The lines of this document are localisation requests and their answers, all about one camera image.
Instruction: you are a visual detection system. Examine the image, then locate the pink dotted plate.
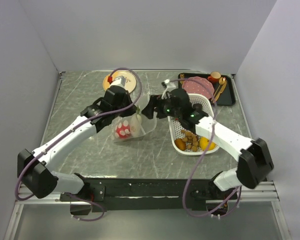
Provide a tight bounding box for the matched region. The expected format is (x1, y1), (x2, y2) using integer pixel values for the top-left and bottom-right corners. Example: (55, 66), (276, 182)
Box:
(182, 76), (215, 99)

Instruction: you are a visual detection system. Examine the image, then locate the brown longan bunch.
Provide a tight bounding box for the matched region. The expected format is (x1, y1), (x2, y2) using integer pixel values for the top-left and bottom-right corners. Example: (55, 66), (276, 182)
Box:
(180, 129), (199, 152)

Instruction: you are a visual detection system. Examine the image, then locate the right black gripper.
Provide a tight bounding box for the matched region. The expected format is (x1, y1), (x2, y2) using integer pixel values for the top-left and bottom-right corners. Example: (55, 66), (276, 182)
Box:
(141, 94), (182, 120)

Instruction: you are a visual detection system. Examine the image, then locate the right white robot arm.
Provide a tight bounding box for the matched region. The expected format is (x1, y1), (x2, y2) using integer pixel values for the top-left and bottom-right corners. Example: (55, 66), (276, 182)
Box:
(141, 88), (274, 199)

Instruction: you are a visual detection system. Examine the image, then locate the clear dotted zip bag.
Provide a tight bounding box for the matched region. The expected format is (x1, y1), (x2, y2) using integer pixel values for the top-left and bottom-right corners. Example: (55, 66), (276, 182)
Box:
(110, 93), (157, 142)

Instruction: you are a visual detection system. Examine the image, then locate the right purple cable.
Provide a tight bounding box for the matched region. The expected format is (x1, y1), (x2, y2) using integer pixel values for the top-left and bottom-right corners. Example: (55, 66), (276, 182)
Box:
(168, 77), (242, 218)

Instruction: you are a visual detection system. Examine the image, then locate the gold spoon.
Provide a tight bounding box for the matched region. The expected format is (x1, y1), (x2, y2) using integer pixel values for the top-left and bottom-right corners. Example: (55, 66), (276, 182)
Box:
(212, 77), (227, 103)

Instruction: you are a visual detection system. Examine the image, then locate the yellow apple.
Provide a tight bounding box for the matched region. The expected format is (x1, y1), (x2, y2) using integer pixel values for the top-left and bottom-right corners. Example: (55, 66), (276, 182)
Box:
(199, 137), (217, 151)

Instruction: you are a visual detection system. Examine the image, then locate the gold fork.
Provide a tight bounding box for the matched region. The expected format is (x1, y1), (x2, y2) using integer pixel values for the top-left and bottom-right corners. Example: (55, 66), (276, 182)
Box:
(179, 73), (185, 85)

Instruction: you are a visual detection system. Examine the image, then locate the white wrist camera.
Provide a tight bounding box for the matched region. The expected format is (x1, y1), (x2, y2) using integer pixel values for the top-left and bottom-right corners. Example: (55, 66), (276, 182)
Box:
(161, 79), (177, 96)
(107, 75), (126, 88)

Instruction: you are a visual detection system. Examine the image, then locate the white radish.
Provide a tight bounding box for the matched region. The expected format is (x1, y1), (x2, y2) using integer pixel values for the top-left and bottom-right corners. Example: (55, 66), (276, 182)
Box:
(130, 106), (143, 138)

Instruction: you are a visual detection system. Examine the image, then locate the red apple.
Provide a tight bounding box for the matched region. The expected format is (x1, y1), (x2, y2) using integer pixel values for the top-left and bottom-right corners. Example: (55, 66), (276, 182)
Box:
(114, 120), (131, 139)

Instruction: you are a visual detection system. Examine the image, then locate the brown kiwi fruit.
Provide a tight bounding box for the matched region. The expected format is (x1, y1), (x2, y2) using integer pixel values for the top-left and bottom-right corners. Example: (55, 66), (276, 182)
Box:
(174, 138), (187, 151)

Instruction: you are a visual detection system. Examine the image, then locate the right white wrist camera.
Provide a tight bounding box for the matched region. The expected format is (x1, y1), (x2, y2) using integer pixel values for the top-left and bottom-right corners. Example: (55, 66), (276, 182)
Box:
(161, 79), (177, 96)

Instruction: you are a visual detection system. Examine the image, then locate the orange cream round plate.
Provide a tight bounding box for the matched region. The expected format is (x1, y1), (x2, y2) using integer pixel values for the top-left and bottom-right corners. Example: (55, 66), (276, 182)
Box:
(102, 70), (137, 93)

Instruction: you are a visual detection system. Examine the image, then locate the aluminium frame rail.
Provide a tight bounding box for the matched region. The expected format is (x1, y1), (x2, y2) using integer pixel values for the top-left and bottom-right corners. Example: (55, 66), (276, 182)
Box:
(15, 181), (280, 205)

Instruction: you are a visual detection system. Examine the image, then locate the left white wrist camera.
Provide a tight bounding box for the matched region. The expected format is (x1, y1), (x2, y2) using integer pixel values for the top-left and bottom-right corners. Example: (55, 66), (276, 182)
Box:
(107, 75), (126, 88)

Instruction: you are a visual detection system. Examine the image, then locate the black serving tray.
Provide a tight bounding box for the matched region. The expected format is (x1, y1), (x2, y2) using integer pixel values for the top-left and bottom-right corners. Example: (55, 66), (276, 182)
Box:
(183, 72), (236, 106)

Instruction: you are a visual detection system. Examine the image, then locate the orange cup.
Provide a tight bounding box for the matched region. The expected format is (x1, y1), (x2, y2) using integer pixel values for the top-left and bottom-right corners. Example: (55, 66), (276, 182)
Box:
(207, 71), (222, 84)

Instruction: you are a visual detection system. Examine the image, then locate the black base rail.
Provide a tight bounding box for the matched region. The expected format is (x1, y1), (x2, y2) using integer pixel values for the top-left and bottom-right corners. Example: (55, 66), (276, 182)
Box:
(55, 177), (239, 215)

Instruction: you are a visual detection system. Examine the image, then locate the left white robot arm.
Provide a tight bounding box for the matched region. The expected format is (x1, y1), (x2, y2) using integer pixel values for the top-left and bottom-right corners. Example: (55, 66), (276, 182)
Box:
(14, 85), (137, 201)

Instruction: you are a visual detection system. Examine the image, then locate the white perforated basket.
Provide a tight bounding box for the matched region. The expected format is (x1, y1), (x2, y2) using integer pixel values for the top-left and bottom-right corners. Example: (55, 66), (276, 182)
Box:
(167, 93), (214, 156)

